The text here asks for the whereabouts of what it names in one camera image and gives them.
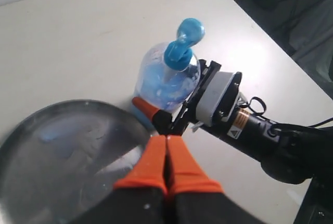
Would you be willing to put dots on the round steel plate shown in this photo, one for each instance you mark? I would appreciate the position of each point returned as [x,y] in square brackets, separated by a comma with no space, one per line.
[64,159]

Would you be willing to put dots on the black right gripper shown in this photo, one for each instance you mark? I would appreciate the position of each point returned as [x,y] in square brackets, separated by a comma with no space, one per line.
[162,120]

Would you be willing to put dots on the blue lotion pump bottle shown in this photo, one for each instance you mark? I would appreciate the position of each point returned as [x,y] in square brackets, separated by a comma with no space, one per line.
[170,71]

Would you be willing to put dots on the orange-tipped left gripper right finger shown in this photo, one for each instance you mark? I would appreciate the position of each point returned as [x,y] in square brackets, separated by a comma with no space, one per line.
[198,198]

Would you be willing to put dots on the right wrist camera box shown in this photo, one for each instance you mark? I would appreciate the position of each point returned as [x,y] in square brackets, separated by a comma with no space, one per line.
[219,99]

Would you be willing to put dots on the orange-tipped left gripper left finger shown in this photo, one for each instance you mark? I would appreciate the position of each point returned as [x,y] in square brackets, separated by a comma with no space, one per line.
[139,196]

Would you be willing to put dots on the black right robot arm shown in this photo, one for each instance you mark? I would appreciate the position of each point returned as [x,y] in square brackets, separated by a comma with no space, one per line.
[287,153]

